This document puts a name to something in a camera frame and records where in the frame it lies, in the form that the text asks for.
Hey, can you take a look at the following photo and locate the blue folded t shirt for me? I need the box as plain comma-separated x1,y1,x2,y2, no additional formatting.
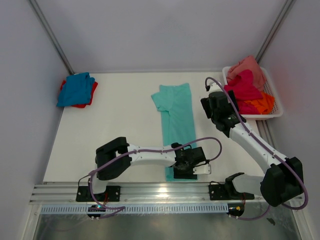
56,72,96,107

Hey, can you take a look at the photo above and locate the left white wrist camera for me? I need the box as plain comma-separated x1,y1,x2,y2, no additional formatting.
192,163,212,175

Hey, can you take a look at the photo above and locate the right corner frame post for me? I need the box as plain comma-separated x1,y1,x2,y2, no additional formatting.
255,0,296,64

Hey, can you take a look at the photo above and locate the teal t shirt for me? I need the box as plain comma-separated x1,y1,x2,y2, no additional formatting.
150,83,200,183

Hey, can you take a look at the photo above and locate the aluminium front rail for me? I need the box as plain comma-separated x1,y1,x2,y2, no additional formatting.
28,182,303,205

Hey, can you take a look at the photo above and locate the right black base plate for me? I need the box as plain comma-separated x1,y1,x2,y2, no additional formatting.
208,181,255,201

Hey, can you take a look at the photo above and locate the corner frame post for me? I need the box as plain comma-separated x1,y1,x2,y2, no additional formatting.
27,0,75,75
255,0,296,64

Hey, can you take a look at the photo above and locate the magenta t shirt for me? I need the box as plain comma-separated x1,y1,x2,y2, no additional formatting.
224,69,263,115

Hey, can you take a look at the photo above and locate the orange t shirt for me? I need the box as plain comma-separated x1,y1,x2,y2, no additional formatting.
245,91,275,115

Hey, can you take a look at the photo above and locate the white slotted cable duct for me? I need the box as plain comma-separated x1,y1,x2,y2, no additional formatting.
40,203,228,215

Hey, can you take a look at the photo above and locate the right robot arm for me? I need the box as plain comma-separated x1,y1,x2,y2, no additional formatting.
200,91,305,207

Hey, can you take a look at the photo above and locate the right black controller board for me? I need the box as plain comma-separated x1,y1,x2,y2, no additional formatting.
227,203,245,218

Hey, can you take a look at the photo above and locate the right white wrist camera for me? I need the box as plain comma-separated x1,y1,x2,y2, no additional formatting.
205,81,222,94

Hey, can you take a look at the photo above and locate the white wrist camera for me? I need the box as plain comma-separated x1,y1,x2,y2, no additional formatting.
192,163,212,175
205,81,222,94

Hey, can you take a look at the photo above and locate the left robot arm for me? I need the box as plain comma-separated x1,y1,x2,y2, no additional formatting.
87,137,211,201

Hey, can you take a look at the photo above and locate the left black controller board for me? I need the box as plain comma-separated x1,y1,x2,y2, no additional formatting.
86,205,106,219

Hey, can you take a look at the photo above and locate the red folded t shirt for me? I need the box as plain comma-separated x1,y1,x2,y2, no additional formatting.
60,80,98,109

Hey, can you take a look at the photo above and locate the white plastic basket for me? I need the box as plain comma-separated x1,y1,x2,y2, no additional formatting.
221,66,284,122

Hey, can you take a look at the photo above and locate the left corner frame post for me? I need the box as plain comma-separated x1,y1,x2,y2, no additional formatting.
27,0,75,75

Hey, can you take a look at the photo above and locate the black controller board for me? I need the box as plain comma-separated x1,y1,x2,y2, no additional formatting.
86,205,106,219
227,203,245,218

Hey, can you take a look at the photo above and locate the salmon pink t shirt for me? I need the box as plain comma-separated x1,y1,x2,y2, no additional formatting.
226,55,267,91

